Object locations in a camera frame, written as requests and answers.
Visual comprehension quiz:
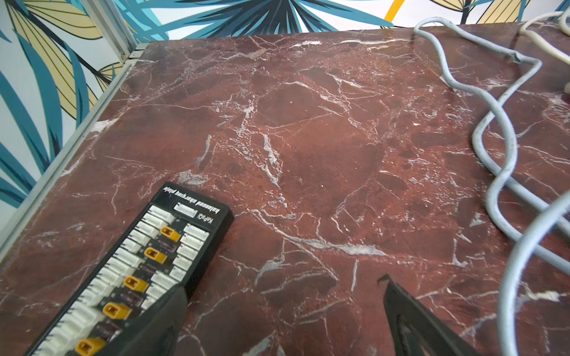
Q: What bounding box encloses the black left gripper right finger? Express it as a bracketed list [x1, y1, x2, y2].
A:
[378, 274, 478, 356]

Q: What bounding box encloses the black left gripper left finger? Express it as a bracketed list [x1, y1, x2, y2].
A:
[97, 284, 188, 355]

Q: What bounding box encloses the grey power strip cord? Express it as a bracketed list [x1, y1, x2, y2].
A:
[413, 16, 570, 356]

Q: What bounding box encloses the black balance charging board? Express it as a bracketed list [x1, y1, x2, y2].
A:
[27, 182, 234, 355]

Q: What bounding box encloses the aluminium frame post left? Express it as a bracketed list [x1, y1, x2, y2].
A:
[80, 0, 148, 63]

